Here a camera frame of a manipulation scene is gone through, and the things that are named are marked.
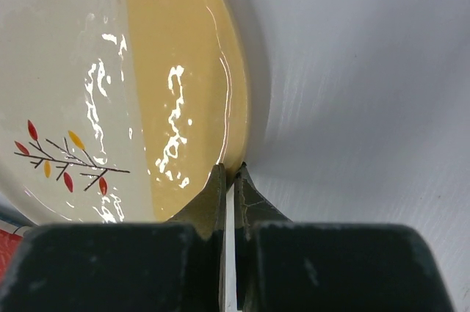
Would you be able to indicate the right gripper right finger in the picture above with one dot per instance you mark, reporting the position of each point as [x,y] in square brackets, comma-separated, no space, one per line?
[283,265]

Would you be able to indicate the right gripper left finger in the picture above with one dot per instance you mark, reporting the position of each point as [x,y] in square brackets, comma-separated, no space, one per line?
[171,266]

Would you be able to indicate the patchwork patterned placemat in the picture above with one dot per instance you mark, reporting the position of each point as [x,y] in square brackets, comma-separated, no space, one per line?
[11,235]

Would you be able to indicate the cream yellow ceramic plate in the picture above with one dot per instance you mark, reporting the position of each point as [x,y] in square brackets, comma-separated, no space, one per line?
[117,110]

